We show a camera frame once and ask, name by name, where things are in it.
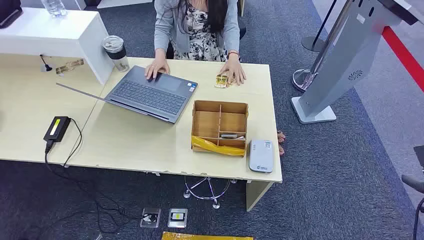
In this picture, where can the person's left hand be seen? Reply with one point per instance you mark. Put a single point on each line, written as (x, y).
(235, 70)

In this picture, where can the person's right hand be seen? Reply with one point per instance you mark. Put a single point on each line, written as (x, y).
(157, 68)

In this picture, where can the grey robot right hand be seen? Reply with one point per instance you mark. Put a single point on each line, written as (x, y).
(415, 184)

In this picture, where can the person's right forearm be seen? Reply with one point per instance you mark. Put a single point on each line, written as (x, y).
(161, 46)

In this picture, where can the person's left forearm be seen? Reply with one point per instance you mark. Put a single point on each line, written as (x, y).
(233, 44)

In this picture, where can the person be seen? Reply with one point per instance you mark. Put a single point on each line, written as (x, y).
(198, 30)

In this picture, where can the grey room key card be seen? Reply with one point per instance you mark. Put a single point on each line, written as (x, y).
(229, 136)

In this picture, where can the white room key card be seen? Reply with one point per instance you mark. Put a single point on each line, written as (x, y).
(241, 137)

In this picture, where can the person's foot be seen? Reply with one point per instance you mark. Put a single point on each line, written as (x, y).
(281, 150)
(281, 136)

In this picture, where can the gold patterned card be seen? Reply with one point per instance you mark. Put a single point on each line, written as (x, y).
(69, 66)

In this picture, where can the grey laptop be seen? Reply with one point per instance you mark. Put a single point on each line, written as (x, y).
(149, 96)

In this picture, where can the clear tumbler with black band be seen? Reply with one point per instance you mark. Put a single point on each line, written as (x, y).
(116, 54)

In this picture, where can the wooden compartment box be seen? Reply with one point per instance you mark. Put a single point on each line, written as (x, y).
(207, 124)

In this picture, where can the chrome stanchion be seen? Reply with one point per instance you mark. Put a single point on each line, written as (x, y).
(303, 81)

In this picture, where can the white panel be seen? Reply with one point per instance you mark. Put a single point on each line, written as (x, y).
(122, 3)

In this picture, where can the black stanchion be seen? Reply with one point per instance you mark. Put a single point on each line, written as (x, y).
(313, 43)

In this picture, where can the grey kiosk stand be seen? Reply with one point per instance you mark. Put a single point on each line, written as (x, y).
(344, 56)

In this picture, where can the white desk riser shelf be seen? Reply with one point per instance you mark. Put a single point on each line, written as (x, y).
(49, 36)

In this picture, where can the black power adapter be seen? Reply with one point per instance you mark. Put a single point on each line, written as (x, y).
(57, 129)

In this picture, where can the clear water bottle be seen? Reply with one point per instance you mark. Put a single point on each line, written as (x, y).
(54, 7)

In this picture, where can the red barrier belt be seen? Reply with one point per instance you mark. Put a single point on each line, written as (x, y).
(404, 56)

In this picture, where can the light wood side desk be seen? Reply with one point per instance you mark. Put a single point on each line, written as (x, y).
(30, 112)

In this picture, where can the steel floor socket with plug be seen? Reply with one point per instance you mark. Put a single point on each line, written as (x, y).
(150, 218)

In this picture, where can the steel floor socket yellow label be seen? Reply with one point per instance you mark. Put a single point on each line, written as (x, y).
(177, 217)

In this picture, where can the black device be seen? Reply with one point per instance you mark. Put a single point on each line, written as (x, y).
(8, 11)

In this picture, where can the yellow floor tape square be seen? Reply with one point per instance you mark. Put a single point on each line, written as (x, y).
(205, 236)

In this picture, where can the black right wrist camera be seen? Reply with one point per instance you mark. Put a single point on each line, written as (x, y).
(420, 155)

